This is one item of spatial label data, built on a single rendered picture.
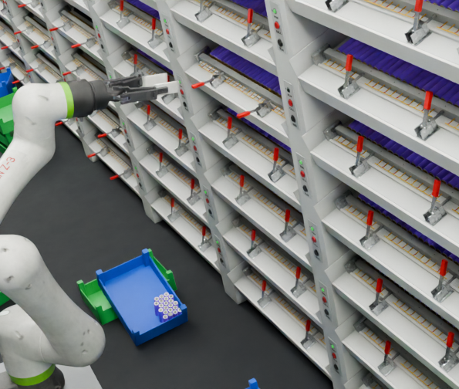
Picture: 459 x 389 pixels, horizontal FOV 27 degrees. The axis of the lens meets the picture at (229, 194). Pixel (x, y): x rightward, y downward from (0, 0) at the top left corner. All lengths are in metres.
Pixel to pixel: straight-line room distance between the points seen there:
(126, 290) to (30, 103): 1.22
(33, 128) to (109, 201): 1.77
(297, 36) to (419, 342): 0.77
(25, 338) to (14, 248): 0.43
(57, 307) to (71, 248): 1.66
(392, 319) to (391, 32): 0.81
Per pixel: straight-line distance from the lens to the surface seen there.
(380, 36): 1.90
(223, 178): 3.09
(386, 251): 2.29
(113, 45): 3.59
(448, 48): 1.78
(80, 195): 4.27
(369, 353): 2.63
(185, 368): 3.17
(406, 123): 1.97
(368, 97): 2.09
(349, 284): 2.54
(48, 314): 2.27
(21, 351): 2.51
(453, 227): 2.00
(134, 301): 3.42
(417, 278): 2.20
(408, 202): 2.09
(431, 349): 2.32
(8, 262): 2.10
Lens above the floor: 2.03
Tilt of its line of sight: 31 degrees down
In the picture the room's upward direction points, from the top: 12 degrees counter-clockwise
